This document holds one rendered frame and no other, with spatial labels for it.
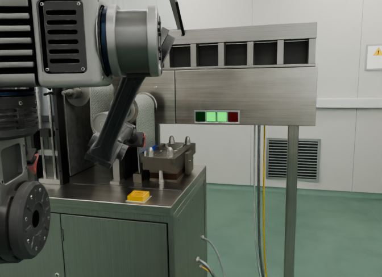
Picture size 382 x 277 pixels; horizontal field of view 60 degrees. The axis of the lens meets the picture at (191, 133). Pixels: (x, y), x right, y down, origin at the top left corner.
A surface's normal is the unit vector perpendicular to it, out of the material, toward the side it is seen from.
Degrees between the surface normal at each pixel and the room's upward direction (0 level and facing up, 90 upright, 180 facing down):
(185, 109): 90
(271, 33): 90
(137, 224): 90
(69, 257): 90
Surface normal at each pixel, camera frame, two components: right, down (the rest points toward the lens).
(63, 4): 0.06, 0.15
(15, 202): 0.03, -0.62
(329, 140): -0.25, 0.15
